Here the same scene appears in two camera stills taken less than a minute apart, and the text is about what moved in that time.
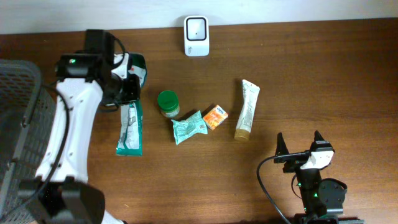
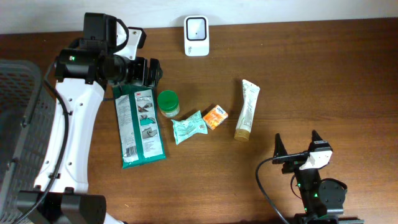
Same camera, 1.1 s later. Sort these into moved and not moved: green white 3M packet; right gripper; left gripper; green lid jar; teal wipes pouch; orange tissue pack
Moved: green white 3M packet; left gripper
Not moved: right gripper; teal wipes pouch; orange tissue pack; green lid jar
